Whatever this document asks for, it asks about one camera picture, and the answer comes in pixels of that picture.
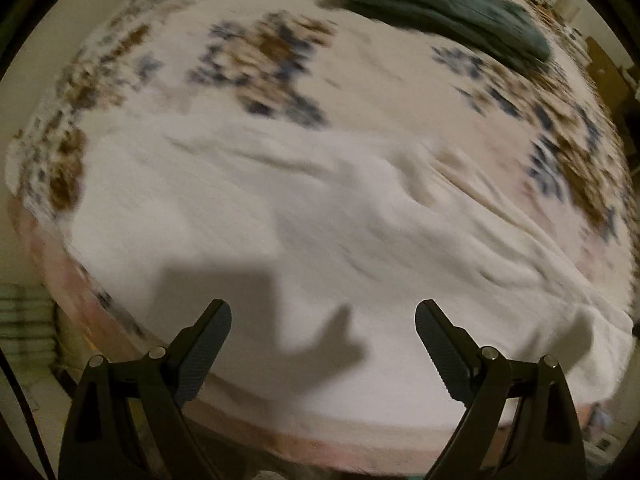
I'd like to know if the black cable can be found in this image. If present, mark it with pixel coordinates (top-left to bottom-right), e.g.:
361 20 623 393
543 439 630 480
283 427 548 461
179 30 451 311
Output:
0 350 57 480

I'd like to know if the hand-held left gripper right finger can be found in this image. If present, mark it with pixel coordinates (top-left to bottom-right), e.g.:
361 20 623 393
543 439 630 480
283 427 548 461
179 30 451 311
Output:
415 299 589 480

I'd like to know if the cardboard box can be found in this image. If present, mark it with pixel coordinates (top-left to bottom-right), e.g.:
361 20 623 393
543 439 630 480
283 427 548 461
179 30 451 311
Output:
582 35 637 151

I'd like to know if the white towel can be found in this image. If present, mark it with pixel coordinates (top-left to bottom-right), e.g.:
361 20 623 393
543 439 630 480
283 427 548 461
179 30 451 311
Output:
69 119 637 433

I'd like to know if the folded teal cloth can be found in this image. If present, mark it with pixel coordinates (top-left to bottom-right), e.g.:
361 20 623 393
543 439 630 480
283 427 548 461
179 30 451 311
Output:
320 0 552 72

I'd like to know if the floral printed blanket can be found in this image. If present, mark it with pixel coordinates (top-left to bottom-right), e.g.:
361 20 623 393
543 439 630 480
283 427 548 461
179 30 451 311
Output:
5 0 635 476

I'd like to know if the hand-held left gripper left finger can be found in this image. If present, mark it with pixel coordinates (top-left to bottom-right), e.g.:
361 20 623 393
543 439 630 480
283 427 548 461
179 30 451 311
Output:
58 298 233 480

